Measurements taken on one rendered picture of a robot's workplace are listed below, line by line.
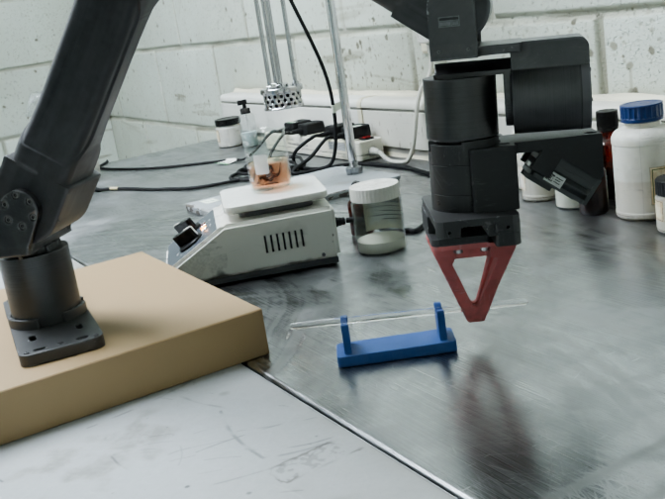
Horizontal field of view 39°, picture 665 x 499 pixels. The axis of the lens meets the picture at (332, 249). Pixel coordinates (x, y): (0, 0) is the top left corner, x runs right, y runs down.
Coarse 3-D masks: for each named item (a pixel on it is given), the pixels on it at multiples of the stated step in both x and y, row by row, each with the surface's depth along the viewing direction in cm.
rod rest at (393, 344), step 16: (400, 336) 80; (416, 336) 80; (432, 336) 79; (448, 336) 79; (336, 352) 79; (352, 352) 78; (368, 352) 78; (384, 352) 78; (400, 352) 78; (416, 352) 78; (432, 352) 78
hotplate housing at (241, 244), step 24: (216, 216) 111; (240, 216) 107; (264, 216) 106; (288, 216) 106; (312, 216) 106; (216, 240) 105; (240, 240) 105; (264, 240) 106; (288, 240) 106; (312, 240) 107; (336, 240) 108; (192, 264) 105; (216, 264) 106; (240, 264) 106; (264, 264) 106; (288, 264) 107; (312, 264) 108
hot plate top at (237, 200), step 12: (300, 180) 114; (312, 180) 113; (228, 192) 114; (240, 192) 112; (276, 192) 109; (288, 192) 108; (300, 192) 107; (312, 192) 106; (324, 192) 106; (228, 204) 107; (240, 204) 106; (252, 204) 105; (264, 204) 105; (276, 204) 106; (288, 204) 106
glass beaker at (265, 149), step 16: (240, 128) 110; (256, 128) 113; (272, 128) 112; (256, 144) 108; (272, 144) 108; (256, 160) 108; (272, 160) 108; (288, 160) 110; (256, 176) 109; (272, 176) 109; (288, 176) 110; (256, 192) 110; (272, 192) 109
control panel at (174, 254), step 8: (208, 216) 115; (208, 224) 111; (200, 232) 110; (208, 232) 107; (200, 240) 106; (168, 248) 115; (176, 248) 112; (192, 248) 106; (168, 256) 111; (176, 256) 108
